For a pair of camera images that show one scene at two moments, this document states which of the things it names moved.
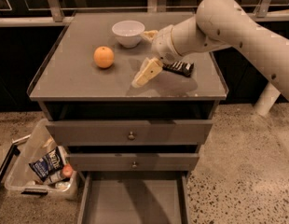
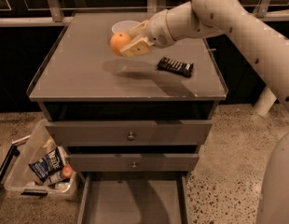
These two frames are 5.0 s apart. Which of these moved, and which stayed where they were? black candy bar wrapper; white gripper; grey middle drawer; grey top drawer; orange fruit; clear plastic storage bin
Moved: white gripper; orange fruit
Stayed: grey middle drawer; grey top drawer; clear plastic storage bin; black candy bar wrapper
